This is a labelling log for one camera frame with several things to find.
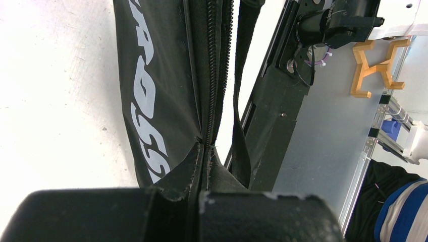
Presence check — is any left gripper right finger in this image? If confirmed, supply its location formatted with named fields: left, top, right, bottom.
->
left=206, top=146, right=249, bottom=196

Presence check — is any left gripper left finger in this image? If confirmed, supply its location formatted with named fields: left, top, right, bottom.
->
left=150, top=142, right=204, bottom=202

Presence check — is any black Crossway racket bag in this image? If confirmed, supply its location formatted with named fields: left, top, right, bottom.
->
left=112, top=0, right=266, bottom=190

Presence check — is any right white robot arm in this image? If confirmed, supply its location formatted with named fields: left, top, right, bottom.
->
left=294, top=0, right=427, bottom=49

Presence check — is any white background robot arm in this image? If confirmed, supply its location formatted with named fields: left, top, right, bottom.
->
left=402, top=120, right=427, bottom=165

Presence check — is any person in striped shirt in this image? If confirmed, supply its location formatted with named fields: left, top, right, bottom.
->
left=345, top=160, right=427, bottom=241

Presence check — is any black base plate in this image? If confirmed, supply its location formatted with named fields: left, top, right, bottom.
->
left=227, top=1, right=330, bottom=191

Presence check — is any orange plastic frame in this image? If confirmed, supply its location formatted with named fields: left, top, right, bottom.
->
left=350, top=38, right=411, bottom=98

